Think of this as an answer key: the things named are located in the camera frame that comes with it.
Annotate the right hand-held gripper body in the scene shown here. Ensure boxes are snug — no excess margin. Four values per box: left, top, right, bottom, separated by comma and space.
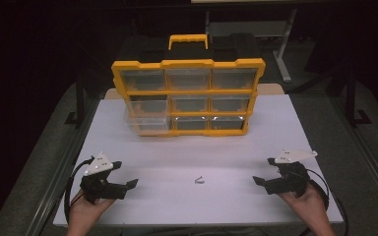
264, 147, 319, 198

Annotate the aluminium rail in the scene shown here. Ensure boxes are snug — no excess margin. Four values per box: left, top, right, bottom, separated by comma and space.
327, 94, 378, 211
26, 97, 101, 236

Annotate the clear plastic drawer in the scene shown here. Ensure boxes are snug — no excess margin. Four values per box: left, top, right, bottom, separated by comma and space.
125, 98, 171, 135

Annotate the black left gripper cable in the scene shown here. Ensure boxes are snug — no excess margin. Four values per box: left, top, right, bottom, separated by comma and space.
63, 156, 95, 225

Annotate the black metal stand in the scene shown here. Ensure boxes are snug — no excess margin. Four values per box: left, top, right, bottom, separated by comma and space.
64, 78, 89, 130
345, 65, 374, 128

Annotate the yellow black drawer organizer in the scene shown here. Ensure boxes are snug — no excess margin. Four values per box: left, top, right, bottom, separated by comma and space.
110, 33, 267, 138

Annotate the person's left hand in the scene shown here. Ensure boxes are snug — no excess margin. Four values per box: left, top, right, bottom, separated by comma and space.
66, 191, 116, 236

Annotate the white metal desk frame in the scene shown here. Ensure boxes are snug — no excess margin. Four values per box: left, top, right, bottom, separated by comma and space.
205, 9, 298, 84

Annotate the person's right hand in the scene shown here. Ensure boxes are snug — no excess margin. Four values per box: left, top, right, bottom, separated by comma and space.
278, 186, 338, 236

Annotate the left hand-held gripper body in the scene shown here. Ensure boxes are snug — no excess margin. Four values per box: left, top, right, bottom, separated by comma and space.
79, 151, 128, 205

